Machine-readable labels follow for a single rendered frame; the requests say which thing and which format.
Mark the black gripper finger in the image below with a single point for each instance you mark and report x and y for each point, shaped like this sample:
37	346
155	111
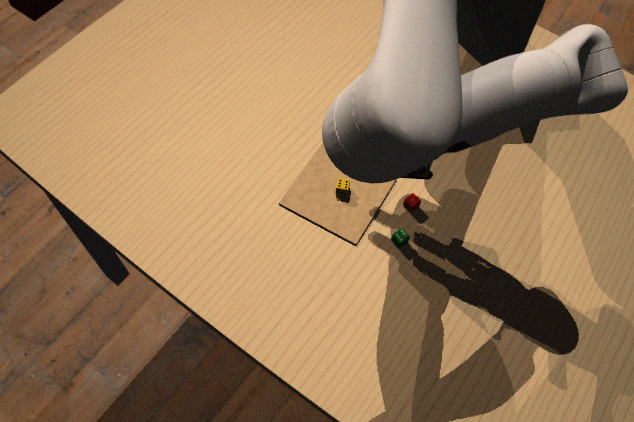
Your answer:
421	173

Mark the green die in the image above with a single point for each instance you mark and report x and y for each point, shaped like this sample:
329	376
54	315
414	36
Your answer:
400	238

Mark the yellow die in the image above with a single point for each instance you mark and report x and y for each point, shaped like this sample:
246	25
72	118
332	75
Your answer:
342	187

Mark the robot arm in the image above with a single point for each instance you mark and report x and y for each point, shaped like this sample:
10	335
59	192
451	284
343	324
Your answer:
404	111

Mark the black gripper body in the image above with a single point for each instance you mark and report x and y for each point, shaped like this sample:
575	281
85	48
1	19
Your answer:
458	147

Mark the red die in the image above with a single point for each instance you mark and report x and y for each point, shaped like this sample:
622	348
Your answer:
412	202

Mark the tan square mat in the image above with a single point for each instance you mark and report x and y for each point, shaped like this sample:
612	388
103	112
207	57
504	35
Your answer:
312	196

